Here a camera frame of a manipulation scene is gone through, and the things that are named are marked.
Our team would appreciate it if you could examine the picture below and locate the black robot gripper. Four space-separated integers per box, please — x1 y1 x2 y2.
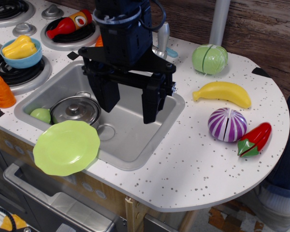
78 7 176 124

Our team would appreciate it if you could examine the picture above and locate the yellow toy banana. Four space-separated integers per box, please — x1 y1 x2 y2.
192 81 251 109

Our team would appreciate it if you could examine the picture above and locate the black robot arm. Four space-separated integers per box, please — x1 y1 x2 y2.
78 0 176 124

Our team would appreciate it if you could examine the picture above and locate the light green plastic plate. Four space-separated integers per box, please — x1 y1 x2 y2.
33 120 100 176

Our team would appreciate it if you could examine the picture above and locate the silver toy sink basin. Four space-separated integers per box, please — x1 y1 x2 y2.
14 61 185 170

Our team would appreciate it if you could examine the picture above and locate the small steel pot with lid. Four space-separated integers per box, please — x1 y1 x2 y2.
50 92 102 129

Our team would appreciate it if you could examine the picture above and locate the silver toy faucet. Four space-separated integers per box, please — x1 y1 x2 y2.
152 22 178 59

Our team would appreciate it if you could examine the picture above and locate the orange toy carrot with leaves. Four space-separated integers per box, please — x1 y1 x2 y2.
95 35 103 47

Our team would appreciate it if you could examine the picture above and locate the black coil stove burner right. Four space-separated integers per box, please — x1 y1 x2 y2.
40 17 100 51

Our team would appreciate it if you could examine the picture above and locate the black coil stove burner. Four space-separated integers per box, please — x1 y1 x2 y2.
0 0 35 28
0 56 52 95
40 17 100 51

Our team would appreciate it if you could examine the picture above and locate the green toy cabbage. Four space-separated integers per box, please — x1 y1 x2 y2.
191 44 228 75

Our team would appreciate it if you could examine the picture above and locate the green toy fruit in sink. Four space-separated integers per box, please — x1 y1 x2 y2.
30 108 51 124

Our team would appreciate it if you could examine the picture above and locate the red toy ketchup bottle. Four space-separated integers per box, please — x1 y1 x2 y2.
46 9 92 39

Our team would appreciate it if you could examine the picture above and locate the purple striped toy onion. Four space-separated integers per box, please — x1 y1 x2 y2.
207 107 247 143

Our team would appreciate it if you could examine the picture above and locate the blue plastic bowl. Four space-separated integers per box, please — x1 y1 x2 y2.
0 37 43 69

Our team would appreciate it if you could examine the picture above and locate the black coil stove burner front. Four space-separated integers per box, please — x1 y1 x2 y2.
0 56 52 95

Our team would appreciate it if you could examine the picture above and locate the yellow toy bell pepper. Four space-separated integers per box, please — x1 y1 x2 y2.
2 35 37 59

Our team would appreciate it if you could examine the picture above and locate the grey vertical pole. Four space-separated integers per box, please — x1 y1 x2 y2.
209 0 231 46

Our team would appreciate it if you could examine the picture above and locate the orange toy carrot piece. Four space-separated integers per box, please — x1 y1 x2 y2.
0 76 16 108

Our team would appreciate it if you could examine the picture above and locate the red toy chili pepper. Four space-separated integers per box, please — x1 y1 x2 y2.
237 122 272 157

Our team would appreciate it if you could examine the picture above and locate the black coil stove burner back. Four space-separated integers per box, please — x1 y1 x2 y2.
0 0 35 28

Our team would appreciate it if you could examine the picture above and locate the white sock and shoe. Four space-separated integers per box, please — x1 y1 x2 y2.
239 186 290 232

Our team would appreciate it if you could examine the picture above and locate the silver oven door handle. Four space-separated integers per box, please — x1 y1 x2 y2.
3 163 116 232

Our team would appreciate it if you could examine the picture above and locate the yellow object with black cable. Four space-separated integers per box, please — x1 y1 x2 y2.
0 207 27 232

